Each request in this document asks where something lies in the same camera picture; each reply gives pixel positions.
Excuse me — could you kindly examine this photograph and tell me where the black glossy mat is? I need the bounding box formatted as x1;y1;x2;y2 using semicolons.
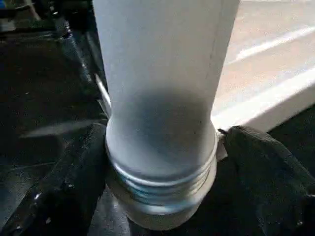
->
0;24;315;236

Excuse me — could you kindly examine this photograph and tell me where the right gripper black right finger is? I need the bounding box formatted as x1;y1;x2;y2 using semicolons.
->
221;125;315;236

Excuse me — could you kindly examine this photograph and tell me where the white plastic table leg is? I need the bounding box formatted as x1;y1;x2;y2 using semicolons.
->
92;0;241;214

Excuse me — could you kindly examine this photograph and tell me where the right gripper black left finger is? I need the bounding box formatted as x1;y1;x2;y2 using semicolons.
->
14;122;109;236

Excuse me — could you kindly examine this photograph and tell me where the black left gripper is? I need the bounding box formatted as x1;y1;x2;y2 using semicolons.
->
0;0;108;99

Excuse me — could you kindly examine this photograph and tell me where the white plastic stool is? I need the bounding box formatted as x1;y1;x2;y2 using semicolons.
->
94;0;315;232

